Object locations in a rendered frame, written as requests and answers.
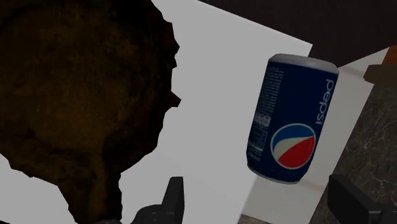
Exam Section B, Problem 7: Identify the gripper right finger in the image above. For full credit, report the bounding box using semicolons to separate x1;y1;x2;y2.
327;174;397;224

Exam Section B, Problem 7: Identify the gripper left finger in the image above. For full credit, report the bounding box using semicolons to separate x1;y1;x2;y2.
131;176;185;224

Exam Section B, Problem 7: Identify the blue soda can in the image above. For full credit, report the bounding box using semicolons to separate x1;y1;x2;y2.
246;53;340;185

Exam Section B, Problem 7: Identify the dark brown lumpy object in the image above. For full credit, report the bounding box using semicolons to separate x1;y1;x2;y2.
0;0;182;224

